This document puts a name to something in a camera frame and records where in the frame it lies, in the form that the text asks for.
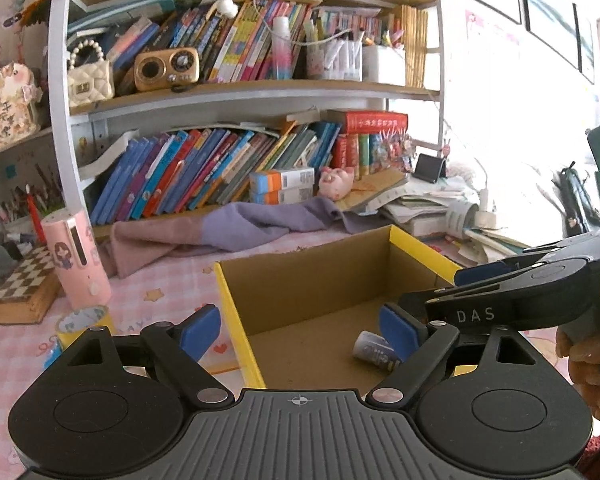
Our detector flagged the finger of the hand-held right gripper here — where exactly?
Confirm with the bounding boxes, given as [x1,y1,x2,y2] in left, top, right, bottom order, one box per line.
[398,275,531,333]
[454,239,588,287]

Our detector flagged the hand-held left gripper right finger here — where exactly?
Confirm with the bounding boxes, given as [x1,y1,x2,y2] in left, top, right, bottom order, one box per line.
[365,302,544,407]

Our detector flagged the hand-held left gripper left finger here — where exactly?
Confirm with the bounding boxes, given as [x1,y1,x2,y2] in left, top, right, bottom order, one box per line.
[55,304,236,409]

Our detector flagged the yellow cardboard box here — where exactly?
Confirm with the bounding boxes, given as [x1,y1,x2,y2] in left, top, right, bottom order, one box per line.
[214,225,476,391]

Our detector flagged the person's right hand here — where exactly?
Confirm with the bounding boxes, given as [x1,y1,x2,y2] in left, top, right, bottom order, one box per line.
[555,327,600,423]

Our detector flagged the small white bottle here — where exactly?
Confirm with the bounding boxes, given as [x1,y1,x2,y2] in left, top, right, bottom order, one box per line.
[352,330,401,372]

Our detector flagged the pink checkered tablecloth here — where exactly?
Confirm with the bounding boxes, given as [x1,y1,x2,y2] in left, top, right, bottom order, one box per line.
[0,220,600,480]

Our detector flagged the pile of papers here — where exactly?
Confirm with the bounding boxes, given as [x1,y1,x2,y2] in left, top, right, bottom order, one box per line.
[380,175,531,267]

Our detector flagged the black phone stand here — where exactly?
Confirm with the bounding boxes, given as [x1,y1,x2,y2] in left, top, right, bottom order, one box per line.
[412,154,449,184]

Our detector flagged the gold tape roll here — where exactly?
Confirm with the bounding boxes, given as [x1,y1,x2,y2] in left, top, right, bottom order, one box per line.
[55,305,116,349]

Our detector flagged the purple pink cloth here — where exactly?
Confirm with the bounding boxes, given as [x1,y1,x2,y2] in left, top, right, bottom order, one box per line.
[109,196,353,279]

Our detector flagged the pink cartoon canister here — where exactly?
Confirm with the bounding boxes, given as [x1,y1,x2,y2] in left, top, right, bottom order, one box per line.
[41,210,112,311]

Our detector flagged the colourful sweets packets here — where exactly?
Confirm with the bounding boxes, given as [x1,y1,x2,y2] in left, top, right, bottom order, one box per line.
[370,130,415,174]

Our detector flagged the orange white carton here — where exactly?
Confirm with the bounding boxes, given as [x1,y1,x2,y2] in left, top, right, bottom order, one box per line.
[250,187,315,206]
[250,167,316,194]

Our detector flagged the pink pig plush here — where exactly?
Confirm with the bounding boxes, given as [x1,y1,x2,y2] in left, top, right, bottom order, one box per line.
[317,166,356,200]

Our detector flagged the row of blue children's books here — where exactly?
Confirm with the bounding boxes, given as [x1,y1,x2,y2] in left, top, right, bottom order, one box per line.
[90,127,342,226]

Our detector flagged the row of thick reference books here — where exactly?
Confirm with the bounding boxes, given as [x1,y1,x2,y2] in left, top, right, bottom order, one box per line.
[332,132,376,181]

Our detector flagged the wooden chessboard box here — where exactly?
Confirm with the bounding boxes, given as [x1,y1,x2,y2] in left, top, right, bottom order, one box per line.
[0,245,63,325]

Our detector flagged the red thick dictionary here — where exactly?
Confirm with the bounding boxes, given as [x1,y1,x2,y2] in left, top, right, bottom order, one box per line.
[327,109,410,135]

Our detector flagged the red marker pen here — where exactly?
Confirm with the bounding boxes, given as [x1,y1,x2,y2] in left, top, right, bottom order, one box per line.
[26,185,46,244]

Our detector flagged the cup of pens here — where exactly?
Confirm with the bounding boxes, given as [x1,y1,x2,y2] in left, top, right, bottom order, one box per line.
[0,185,64,234]

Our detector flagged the white storage box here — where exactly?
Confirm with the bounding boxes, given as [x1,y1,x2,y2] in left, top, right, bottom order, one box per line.
[362,45,407,86]

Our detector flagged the clear pen holder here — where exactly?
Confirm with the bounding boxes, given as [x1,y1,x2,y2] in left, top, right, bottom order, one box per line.
[307,30,364,81]

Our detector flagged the white wooden bookshelf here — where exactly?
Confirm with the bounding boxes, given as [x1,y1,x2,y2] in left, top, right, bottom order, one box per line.
[47,0,447,223]

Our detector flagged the white quilted handbag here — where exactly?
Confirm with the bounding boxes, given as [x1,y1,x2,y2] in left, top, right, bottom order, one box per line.
[67,42,115,108]

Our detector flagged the row of small pastel books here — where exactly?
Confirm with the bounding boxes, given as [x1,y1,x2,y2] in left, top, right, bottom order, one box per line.
[312,6,404,37]

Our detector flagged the row of colourful paperback books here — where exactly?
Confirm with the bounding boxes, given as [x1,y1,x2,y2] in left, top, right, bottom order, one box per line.
[105,0,313,84]

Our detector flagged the pink blue gradient bottle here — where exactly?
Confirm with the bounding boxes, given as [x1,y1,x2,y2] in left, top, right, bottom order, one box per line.
[271,16,294,81]

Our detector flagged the pink cat figure decoration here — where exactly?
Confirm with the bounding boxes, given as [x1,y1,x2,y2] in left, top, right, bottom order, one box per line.
[0,62,43,151]

